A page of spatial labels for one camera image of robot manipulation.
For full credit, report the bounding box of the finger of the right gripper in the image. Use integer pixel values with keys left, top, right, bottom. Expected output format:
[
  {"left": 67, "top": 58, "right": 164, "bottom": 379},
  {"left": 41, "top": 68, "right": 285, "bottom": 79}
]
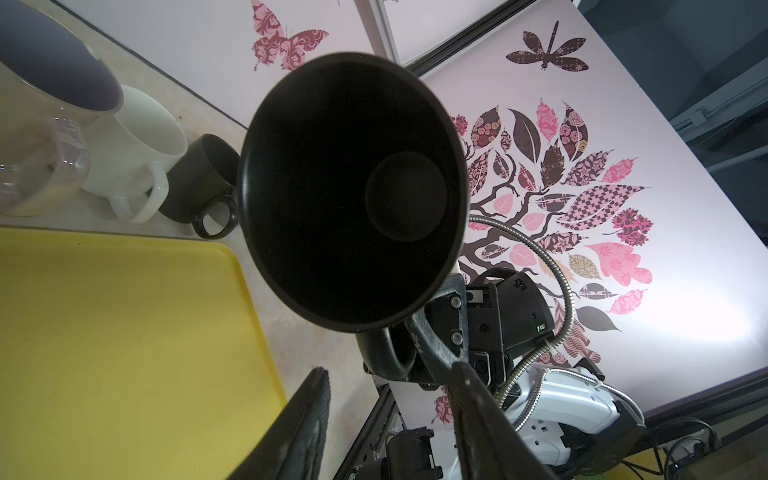
[{"left": 405, "top": 274, "right": 469, "bottom": 384}]

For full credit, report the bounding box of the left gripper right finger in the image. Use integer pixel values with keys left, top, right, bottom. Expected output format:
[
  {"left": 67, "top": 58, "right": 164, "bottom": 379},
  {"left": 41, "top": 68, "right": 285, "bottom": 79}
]
[{"left": 448, "top": 362, "right": 555, "bottom": 480}]

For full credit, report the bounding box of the black white mug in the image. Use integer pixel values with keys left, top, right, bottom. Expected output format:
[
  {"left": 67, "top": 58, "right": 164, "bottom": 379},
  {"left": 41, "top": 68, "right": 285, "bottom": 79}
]
[{"left": 236, "top": 51, "right": 470, "bottom": 383}]

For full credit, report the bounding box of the pink beige mug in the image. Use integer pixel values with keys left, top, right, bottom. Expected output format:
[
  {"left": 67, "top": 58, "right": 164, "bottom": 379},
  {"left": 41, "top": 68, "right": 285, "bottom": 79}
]
[{"left": 1, "top": 1, "right": 123, "bottom": 217}]

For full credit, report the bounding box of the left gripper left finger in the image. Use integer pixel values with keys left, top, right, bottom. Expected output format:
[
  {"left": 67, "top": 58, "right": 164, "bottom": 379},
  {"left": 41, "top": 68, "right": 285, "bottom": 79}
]
[{"left": 229, "top": 367, "right": 331, "bottom": 479}]

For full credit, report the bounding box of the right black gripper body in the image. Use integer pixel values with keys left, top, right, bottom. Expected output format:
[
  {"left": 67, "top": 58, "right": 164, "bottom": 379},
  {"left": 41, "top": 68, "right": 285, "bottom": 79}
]
[{"left": 464, "top": 268, "right": 555, "bottom": 390}]

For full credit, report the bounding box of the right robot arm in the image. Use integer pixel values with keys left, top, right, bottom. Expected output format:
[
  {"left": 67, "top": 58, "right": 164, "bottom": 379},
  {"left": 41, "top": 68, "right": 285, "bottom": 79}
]
[{"left": 356, "top": 268, "right": 646, "bottom": 479}]

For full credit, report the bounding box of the yellow plastic tray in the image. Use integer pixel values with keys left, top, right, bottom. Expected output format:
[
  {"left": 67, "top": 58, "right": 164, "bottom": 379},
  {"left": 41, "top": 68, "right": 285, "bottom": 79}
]
[{"left": 1, "top": 228, "right": 286, "bottom": 479}]

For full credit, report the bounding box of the white ribbed mug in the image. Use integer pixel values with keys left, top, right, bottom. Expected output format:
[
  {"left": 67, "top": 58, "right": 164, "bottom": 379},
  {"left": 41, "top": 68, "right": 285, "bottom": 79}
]
[{"left": 82, "top": 85, "right": 188, "bottom": 224}]

